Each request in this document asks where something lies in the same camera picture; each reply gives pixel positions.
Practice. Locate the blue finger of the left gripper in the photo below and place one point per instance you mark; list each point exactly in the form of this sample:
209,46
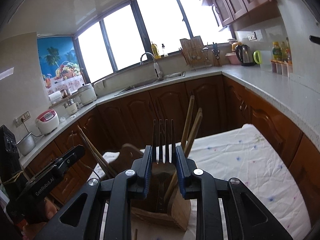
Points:
67,157

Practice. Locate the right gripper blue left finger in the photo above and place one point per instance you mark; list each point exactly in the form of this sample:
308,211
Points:
102,209

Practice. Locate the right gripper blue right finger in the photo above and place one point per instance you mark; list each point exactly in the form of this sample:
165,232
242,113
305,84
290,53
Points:
226,209

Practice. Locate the steel fork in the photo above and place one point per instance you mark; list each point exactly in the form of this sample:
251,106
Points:
163,148

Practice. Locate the kitchen sink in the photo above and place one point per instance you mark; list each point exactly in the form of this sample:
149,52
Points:
149,82

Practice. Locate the black box device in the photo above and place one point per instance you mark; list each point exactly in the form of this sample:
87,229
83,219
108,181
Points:
11,170

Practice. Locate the white red rice cooker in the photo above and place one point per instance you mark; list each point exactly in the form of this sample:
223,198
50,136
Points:
47,121

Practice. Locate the aluminium pot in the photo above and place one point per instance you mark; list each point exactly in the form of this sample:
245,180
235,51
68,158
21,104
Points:
26,144

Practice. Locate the white floral tablecloth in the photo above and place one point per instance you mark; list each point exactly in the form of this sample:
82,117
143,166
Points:
245,154

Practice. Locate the wooden utensil holder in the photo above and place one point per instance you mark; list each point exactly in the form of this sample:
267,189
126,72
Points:
155,192

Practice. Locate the tropical fruit poster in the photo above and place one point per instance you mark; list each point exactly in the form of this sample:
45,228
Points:
59,64

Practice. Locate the sink faucet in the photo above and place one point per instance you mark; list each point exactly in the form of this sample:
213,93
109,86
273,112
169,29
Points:
156,67

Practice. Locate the yellow bottle on sill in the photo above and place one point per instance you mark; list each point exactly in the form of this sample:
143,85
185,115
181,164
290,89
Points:
155,51

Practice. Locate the wooden dish rack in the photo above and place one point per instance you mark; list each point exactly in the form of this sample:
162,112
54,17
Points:
194,52

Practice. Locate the pink seasoning box set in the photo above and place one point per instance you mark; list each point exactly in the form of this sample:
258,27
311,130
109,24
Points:
281,67

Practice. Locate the pink plastic container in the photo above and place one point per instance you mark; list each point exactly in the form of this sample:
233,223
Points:
233,59

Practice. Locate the green label oil bottle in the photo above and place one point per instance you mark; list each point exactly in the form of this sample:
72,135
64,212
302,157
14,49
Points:
276,51

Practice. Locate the electric kettle green handle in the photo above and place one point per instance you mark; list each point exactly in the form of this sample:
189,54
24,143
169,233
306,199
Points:
245,55

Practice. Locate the upper wooden wall cabinets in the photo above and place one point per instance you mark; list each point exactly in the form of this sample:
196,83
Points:
240,14

